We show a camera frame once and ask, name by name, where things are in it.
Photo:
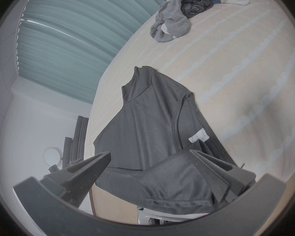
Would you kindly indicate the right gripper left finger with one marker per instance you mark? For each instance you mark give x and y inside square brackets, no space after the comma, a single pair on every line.
[83,173]

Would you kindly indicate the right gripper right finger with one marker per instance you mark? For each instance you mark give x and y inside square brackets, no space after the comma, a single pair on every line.
[223,178]

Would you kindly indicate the black T-shirt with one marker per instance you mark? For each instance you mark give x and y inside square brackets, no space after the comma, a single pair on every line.
[142,131]

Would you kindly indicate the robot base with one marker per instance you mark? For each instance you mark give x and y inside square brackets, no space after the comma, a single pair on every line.
[162,217]

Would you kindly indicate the bed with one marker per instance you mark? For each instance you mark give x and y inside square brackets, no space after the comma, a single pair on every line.
[236,70]

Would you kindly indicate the black chest of drawers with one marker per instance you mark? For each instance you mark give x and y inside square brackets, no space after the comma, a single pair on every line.
[76,141]

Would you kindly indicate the round white mirror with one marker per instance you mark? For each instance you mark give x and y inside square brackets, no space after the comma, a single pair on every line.
[52,156]

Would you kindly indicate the blue-green curtain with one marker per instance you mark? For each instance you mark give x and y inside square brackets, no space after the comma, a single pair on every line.
[64,65]
[95,11]

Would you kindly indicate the grey garment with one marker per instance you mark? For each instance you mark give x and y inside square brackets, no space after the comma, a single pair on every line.
[172,21]

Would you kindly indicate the black patterned garment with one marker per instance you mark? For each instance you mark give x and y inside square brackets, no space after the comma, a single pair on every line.
[196,4]

